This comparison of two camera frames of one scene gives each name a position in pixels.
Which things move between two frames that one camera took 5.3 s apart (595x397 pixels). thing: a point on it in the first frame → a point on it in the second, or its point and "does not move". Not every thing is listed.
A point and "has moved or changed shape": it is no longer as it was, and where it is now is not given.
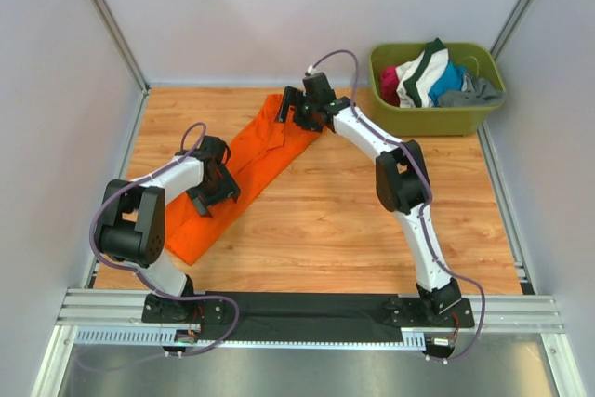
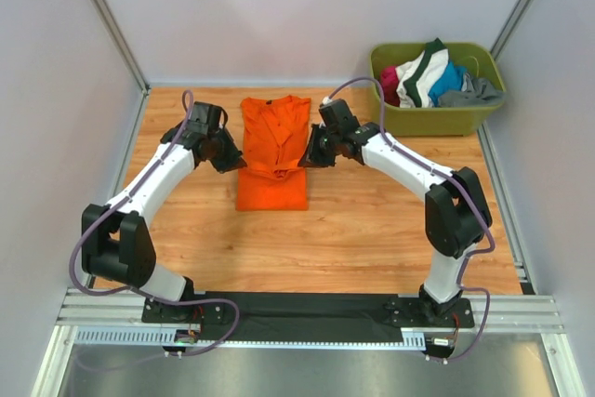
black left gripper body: (221, 188) → (224, 154)
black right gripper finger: (292, 97) → (311, 157)
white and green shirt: (416, 77) does not move
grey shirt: (478, 92) does not move
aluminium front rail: (93, 307) does not move
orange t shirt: (257, 156) has moved or changed shape
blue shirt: (451, 81) does not move
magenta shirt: (389, 84) does not move
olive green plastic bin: (482, 59) does not move
